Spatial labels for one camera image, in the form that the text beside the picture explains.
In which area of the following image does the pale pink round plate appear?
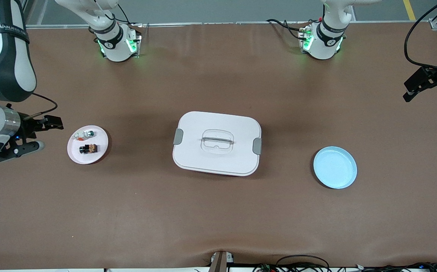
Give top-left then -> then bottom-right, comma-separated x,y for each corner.
67,125 -> 109,165

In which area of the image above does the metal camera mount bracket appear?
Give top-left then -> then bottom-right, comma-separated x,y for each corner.
208,250 -> 234,272

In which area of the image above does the black arm base cable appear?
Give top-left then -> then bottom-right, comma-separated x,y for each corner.
266,18 -> 311,40

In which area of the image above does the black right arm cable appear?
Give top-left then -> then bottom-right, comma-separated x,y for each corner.
24,93 -> 58,118

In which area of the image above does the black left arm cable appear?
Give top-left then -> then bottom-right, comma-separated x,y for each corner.
404,0 -> 437,74

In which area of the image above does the white lidded storage box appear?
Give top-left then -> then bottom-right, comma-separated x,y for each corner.
172,111 -> 262,177

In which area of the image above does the light blue round plate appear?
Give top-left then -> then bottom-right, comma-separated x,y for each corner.
313,146 -> 358,189

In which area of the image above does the black looped cable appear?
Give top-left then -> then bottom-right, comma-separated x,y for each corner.
275,255 -> 330,272

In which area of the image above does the brown table mat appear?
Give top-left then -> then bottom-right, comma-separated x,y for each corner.
0,21 -> 437,269

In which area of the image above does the small white toy car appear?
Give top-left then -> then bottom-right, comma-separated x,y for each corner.
73,130 -> 95,142

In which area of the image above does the black cable bundle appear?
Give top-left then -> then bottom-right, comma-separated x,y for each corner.
253,263 -> 437,272

